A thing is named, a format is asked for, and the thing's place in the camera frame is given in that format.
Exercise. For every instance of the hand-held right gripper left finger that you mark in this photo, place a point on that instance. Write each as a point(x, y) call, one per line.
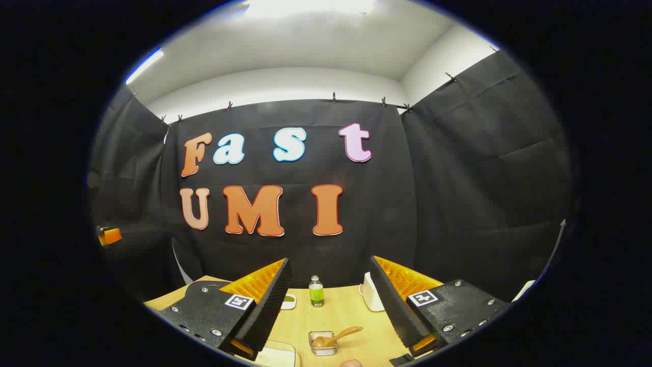
point(270, 311)

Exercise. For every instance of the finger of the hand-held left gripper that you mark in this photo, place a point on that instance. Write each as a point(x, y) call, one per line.
point(112, 236)

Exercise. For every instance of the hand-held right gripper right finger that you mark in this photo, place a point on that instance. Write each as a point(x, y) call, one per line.
point(395, 311)

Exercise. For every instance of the wooden spoon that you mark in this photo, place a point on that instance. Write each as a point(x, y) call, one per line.
point(346, 334)

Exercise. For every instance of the white dish with green food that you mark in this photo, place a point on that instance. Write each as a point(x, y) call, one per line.
point(289, 302)

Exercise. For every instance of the white toaster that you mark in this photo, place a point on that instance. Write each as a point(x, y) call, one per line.
point(371, 298)

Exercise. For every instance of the green drink bottle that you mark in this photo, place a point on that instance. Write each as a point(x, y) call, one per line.
point(316, 294)

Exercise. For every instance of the black backdrop cloth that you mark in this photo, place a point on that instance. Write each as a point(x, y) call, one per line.
point(387, 214)

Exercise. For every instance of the row of small black clips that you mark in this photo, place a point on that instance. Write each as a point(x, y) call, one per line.
point(229, 105)

